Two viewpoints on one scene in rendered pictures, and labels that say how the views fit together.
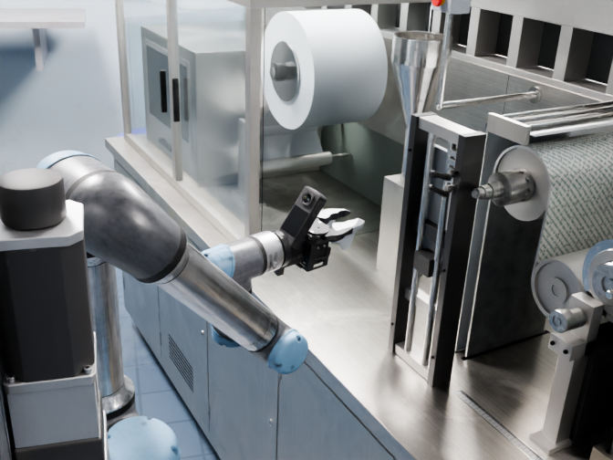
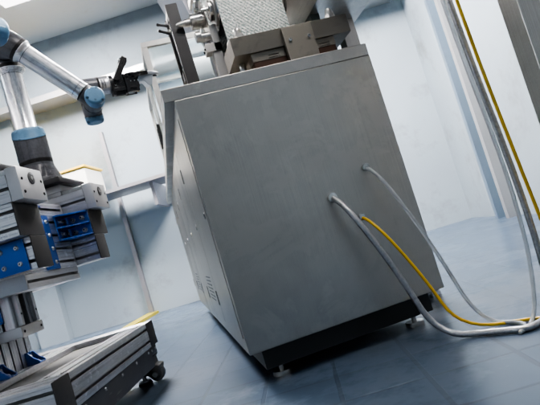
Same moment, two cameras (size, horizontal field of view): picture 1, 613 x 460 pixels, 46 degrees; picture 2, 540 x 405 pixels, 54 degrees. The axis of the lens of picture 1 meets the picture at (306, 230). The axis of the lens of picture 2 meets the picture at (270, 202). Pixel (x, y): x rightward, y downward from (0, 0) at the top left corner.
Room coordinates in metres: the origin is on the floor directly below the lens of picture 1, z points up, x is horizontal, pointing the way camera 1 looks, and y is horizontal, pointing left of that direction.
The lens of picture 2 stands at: (-0.70, -1.09, 0.40)
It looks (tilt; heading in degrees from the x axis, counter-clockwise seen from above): 4 degrees up; 18
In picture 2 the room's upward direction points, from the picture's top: 17 degrees counter-clockwise
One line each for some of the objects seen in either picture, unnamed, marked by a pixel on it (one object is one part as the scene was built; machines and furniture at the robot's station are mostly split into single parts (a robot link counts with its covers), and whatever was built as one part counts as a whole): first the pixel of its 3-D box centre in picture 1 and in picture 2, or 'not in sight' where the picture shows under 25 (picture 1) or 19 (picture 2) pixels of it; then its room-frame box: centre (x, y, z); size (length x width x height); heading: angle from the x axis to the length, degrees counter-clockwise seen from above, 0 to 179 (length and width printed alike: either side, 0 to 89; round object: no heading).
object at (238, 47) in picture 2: not in sight; (286, 44); (1.01, -0.76, 1.00); 0.40 x 0.16 x 0.06; 120
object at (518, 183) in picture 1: (510, 187); (197, 21); (1.29, -0.38, 1.34); 0.06 x 0.06 x 0.06; 30
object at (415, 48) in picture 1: (421, 48); not in sight; (1.76, -0.26, 1.50); 0.14 x 0.14 x 0.06
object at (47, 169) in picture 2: not in sight; (39, 174); (0.88, 0.24, 0.87); 0.15 x 0.15 x 0.10
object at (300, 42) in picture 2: not in sight; (300, 42); (0.94, -0.81, 0.97); 0.10 x 0.03 x 0.11; 120
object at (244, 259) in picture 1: (230, 266); (85, 88); (1.16, 0.13, 1.21); 0.11 x 0.08 x 0.09; 132
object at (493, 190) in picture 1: (485, 192); (183, 23); (1.26, -0.33, 1.34); 0.06 x 0.03 x 0.03; 120
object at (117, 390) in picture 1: (92, 321); (18, 104); (0.98, 0.33, 1.19); 0.15 x 0.12 x 0.55; 42
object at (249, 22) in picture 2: not in sight; (258, 31); (1.09, -0.66, 1.11); 0.23 x 0.01 x 0.18; 120
